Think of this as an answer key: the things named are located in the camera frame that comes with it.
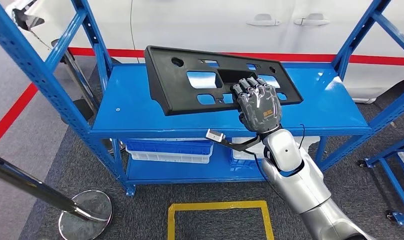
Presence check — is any blue metal shelf rack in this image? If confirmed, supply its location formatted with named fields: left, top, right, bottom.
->
left=357, top=132, right=404, bottom=228
left=0, top=0, right=404, bottom=198

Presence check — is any black plastic plate bracket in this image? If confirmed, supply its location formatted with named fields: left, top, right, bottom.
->
left=144, top=45, right=304, bottom=117

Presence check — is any red barrier belt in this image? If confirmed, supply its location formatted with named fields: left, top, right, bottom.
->
left=68, top=47, right=404, bottom=67
left=0, top=82, right=39, bottom=151

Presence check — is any thin black arm wire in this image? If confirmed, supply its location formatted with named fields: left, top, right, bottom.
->
left=297, top=123, right=306, bottom=150

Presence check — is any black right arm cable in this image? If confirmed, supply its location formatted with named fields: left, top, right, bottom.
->
left=245, top=149, right=285, bottom=200

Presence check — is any white car door handle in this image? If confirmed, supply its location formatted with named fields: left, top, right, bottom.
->
left=246, top=13, right=282, bottom=27
left=294, top=13, right=331, bottom=27

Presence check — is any blue plastic bin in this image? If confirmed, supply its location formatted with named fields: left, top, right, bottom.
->
left=125, top=139, right=215, bottom=157
left=227, top=158, right=267, bottom=169

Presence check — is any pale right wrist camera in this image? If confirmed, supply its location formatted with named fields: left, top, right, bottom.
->
left=205, top=128, right=226, bottom=143

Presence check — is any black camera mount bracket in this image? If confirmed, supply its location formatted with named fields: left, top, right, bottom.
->
left=218, top=134, right=265, bottom=155

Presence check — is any white car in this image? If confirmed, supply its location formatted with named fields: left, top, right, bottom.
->
left=4, top=0, right=404, bottom=104

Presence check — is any white car side mirror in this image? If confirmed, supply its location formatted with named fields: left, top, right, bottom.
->
left=11, top=0, right=46, bottom=32

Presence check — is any yellow floor tape square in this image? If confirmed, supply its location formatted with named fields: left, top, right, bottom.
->
left=167, top=200, right=275, bottom=240

